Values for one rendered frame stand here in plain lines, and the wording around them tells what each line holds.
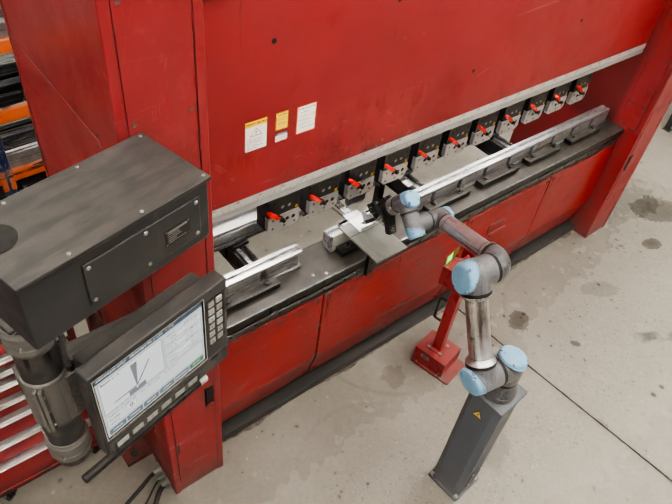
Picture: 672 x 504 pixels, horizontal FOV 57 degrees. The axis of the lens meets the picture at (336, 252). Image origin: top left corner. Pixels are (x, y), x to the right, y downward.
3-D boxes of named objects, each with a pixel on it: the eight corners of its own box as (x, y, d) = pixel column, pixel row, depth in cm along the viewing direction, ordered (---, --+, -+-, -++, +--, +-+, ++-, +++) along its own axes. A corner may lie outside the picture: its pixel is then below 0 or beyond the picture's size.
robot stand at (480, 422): (478, 479, 307) (528, 391, 253) (455, 502, 297) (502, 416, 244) (450, 453, 316) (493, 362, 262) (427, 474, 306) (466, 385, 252)
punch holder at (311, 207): (308, 217, 255) (311, 186, 244) (296, 206, 260) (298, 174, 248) (336, 205, 263) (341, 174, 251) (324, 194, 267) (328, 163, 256)
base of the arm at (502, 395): (523, 391, 253) (531, 377, 246) (501, 411, 245) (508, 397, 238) (494, 366, 261) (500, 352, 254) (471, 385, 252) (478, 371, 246)
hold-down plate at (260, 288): (219, 317, 251) (219, 312, 249) (212, 309, 254) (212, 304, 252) (280, 287, 266) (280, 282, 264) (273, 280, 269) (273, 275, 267)
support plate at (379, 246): (377, 264, 267) (377, 262, 266) (338, 228, 280) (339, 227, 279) (407, 248, 276) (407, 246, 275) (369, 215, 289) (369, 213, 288)
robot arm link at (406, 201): (409, 211, 245) (403, 190, 245) (393, 217, 254) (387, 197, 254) (424, 206, 249) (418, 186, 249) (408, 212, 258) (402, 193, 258)
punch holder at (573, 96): (567, 105, 346) (578, 78, 334) (555, 98, 350) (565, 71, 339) (583, 99, 353) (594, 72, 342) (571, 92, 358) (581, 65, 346)
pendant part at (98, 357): (110, 458, 167) (87, 382, 142) (82, 431, 171) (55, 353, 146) (229, 356, 194) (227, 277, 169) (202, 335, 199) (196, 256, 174)
